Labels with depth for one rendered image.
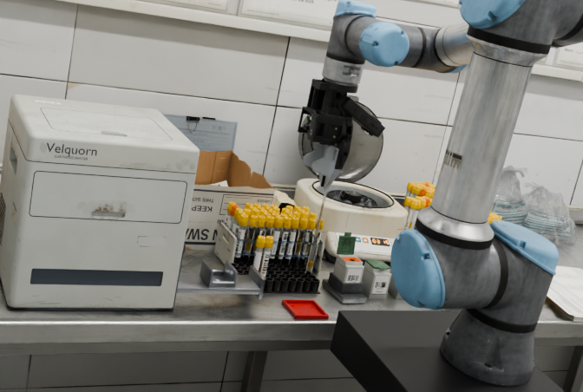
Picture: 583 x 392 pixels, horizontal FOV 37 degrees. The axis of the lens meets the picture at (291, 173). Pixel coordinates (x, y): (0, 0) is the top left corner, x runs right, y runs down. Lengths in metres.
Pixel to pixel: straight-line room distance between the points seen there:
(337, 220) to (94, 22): 0.70
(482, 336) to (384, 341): 0.16
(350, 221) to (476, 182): 0.74
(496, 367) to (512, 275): 0.16
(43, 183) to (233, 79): 0.84
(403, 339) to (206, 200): 0.57
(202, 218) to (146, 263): 0.36
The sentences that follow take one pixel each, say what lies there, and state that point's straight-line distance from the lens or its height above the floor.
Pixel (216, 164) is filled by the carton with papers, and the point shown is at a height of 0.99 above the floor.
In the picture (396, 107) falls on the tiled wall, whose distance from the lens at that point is 2.37.
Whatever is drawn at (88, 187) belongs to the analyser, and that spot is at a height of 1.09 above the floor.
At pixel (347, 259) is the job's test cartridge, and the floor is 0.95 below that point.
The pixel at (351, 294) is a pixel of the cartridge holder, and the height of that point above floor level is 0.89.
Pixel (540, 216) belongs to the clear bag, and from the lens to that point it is 2.54.
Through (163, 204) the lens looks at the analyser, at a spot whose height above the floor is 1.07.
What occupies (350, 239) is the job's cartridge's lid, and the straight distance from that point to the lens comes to 1.78.
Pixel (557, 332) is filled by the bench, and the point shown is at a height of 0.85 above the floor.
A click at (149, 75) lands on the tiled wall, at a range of 2.09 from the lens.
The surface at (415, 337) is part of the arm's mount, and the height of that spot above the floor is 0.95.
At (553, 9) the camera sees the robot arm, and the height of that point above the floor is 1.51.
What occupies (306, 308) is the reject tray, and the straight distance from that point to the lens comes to 1.68.
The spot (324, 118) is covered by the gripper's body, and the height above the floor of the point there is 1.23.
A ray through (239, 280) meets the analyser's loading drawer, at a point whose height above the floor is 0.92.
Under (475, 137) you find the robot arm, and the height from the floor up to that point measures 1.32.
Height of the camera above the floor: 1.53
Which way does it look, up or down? 14 degrees down
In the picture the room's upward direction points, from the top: 12 degrees clockwise
